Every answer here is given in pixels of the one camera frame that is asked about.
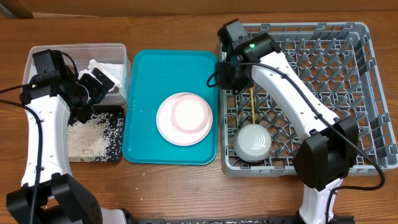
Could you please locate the white napkin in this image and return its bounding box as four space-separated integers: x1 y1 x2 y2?
78 59 124 91

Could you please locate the wooden chopstick diagonal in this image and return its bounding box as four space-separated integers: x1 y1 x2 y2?
250 87 256 124

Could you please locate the pile of rice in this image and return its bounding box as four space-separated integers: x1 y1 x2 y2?
67 112 124 162

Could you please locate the pink small bowl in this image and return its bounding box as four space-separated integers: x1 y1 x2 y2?
172 95 209 131

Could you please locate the white bowl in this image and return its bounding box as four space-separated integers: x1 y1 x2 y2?
233 124 272 162

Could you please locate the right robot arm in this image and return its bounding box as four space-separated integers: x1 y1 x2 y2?
212 31 359 223

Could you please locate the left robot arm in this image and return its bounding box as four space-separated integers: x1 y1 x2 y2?
6 68 134 223

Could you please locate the grey dishwasher rack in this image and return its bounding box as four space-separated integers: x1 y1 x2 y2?
220 22 397 177

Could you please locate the clear plastic bin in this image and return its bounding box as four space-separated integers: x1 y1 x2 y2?
22 43 131 106

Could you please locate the teal serving tray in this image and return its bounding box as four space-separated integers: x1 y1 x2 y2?
122 50 219 166

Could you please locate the black plastic tray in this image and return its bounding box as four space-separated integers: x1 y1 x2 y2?
67 105 126 163

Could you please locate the pink plate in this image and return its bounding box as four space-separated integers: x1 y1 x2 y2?
156 92 213 146

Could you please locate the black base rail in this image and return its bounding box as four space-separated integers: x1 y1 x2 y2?
133 215 355 224

